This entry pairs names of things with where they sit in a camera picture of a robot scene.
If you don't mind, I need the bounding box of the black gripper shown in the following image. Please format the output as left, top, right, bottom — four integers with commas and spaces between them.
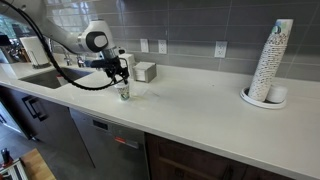
101, 55, 130, 85

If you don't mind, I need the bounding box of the white paper cup lid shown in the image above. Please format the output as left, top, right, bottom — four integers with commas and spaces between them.
114, 81, 131, 90

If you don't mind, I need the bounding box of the printed paper cup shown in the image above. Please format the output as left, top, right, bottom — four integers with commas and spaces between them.
115, 85, 131, 102

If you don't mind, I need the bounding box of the red rimmed cup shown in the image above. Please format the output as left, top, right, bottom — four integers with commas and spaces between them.
55, 73, 68, 85

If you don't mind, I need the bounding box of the steel kitchen sink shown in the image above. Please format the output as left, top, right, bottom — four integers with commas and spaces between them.
19, 66, 93, 90

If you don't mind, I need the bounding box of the round white cup tray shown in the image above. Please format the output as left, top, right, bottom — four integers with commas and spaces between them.
239, 86, 288, 110

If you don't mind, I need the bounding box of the stack of folded paper towels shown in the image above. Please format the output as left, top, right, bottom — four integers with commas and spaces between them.
119, 53, 136, 79

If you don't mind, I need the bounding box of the metal napkin holder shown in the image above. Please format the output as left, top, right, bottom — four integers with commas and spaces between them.
132, 61, 158, 84

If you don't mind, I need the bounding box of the clear plastic stirrer tray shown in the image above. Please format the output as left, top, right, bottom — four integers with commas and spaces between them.
129, 84, 161, 103

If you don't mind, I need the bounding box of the tall chrome faucet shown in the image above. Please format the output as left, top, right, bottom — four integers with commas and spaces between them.
49, 39, 86, 68

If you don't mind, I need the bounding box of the small chrome tap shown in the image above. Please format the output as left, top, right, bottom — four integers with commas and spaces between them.
53, 44, 73, 67

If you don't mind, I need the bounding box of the stainless steel dishwasher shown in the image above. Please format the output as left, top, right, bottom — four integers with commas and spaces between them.
69, 108, 150, 180

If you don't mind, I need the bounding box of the dark grey cabinet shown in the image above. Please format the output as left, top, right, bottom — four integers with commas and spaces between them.
0, 87, 96, 168

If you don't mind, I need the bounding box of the paper towel roll on holder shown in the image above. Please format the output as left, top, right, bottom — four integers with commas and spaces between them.
19, 35, 52, 69

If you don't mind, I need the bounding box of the brown wooden cabinet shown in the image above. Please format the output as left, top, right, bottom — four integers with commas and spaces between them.
144, 132, 294, 180

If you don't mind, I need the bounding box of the dark countertop appliance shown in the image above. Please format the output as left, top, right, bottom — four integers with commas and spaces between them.
0, 33, 21, 64

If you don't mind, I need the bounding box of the light wooden stool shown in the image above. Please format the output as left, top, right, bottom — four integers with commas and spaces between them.
19, 148, 57, 180

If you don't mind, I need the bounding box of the tall stack of paper cups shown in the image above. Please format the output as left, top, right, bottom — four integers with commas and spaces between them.
248, 18, 294, 103

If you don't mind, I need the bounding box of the short stack of white lids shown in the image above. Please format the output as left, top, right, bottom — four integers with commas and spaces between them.
265, 83, 289, 104

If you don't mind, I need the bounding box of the white wall outlet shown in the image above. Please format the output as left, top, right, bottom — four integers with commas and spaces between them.
157, 39, 168, 55
139, 38, 150, 53
214, 40, 228, 59

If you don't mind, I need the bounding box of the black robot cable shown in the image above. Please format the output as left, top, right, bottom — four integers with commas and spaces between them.
0, 0, 129, 92

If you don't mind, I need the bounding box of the black cabinet handle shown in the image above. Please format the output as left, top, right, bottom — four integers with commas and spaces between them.
21, 95, 49, 122

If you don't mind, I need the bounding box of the white wire rack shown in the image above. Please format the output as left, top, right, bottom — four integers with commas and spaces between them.
0, 159, 29, 180

